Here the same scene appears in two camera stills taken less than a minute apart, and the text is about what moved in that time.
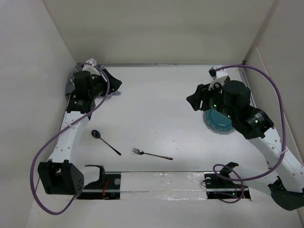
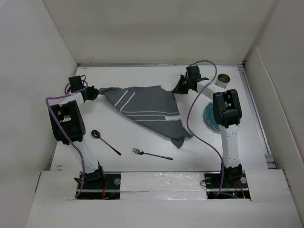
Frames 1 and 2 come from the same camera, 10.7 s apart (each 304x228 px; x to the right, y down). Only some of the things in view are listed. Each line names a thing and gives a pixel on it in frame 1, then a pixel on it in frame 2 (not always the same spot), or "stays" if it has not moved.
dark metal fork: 140,152 stays
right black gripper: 194,100 to 178,89
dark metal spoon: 96,134 stays
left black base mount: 108,187 stays
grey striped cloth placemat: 70,87 to 153,107
